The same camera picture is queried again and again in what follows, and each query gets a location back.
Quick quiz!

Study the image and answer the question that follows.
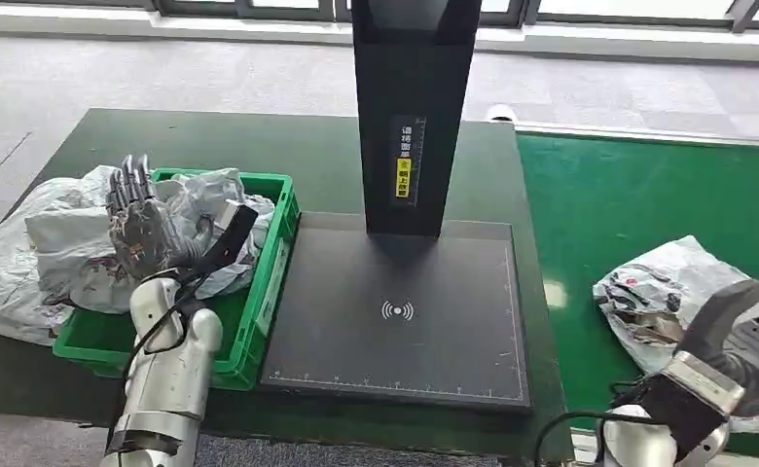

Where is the white parcel bag dark print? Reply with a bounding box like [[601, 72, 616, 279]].
[[593, 234, 759, 435]]

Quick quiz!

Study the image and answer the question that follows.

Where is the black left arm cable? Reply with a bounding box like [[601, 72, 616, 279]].
[[120, 267, 208, 394]]

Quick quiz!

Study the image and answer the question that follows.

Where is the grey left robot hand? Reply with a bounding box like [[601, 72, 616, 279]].
[[105, 154, 217, 282]]

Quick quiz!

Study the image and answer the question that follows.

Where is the black yellow column label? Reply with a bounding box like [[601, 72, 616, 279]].
[[390, 115, 428, 207]]

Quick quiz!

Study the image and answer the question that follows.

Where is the grey floor mat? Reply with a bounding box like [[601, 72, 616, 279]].
[[196, 433, 503, 467]]

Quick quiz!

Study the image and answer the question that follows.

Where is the black scanner base plate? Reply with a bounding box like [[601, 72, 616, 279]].
[[260, 211, 533, 412]]

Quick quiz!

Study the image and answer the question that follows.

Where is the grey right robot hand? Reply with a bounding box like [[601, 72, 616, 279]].
[[678, 279, 759, 418]]

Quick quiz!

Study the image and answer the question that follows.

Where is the dark window frame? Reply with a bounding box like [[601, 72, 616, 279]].
[[0, 0, 759, 33]]

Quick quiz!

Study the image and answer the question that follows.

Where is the green plastic crate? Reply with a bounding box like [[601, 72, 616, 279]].
[[52, 167, 302, 392]]

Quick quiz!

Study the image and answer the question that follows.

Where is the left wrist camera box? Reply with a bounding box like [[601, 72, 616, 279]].
[[198, 198, 260, 277]]

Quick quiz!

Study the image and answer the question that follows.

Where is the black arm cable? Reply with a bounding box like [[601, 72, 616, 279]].
[[120, 267, 208, 394], [533, 379, 668, 467]]

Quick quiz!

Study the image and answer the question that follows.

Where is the green conveyor belt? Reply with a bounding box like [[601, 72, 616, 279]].
[[515, 121, 759, 462]]

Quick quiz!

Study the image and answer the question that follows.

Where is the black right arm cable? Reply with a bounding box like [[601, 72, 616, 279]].
[[533, 379, 668, 467]]

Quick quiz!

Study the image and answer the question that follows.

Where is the black scanner column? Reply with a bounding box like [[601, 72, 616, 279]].
[[351, 0, 484, 238]]

